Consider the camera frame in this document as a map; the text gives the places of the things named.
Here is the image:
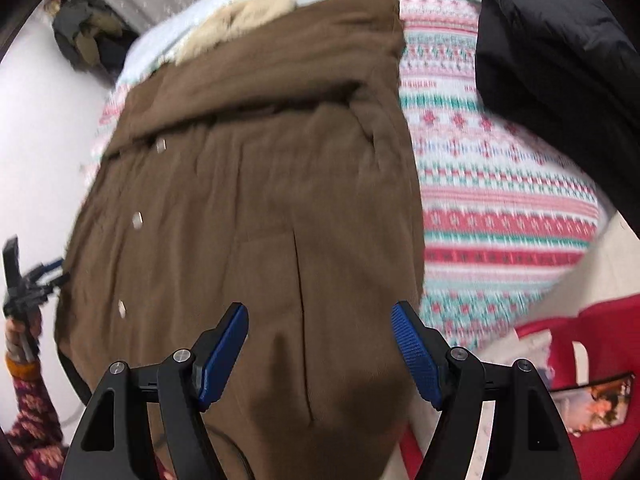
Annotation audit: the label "brown coat with fur collar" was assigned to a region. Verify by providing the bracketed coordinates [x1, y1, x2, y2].
[54, 0, 424, 479]

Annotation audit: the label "person's left hand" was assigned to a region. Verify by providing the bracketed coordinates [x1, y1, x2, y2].
[6, 309, 42, 364]

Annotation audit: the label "patterned red sweater sleeve left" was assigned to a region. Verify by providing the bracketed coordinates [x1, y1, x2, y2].
[6, 353, 67, 479]

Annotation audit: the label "red chair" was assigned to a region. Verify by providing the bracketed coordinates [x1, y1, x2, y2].
[399, 294, 640, 480]

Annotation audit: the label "patterned handmade knit blanket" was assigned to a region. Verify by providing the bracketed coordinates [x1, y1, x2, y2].
[116, 0, 602, 348]

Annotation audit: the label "black puffer jacket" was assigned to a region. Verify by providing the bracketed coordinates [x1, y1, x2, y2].
[475, 0, 639, 216]

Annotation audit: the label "dark clothes hanging on wall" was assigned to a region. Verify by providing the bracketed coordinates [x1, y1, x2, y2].
[43, 0, 139, 84]

